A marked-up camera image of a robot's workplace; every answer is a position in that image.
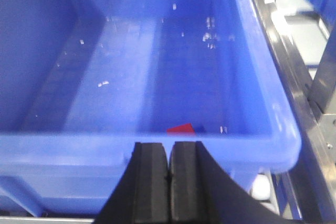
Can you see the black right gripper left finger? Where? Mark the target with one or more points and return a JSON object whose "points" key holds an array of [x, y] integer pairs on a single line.
{"points": [[141, 195]]}

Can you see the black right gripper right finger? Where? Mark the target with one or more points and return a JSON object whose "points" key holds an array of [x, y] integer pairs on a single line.
{"points": [[202, 192]]}

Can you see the red cube block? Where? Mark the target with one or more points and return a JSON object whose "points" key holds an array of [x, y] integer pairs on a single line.
{"points": [[184, 129]]}

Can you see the right blue plastic bin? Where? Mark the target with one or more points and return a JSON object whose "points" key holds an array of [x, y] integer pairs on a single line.
{"points": [[83, 80]]}

